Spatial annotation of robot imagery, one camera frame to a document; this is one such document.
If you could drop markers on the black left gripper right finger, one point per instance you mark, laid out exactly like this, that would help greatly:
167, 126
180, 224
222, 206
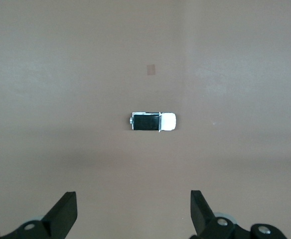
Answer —
202, 219

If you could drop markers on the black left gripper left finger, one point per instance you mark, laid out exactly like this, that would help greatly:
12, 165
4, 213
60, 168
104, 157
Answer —
58, 219

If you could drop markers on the white and black toy car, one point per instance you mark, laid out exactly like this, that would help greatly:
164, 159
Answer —
169, 122

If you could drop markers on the brown tape square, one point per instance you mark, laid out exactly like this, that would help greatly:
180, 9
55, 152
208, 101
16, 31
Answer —
150, 69

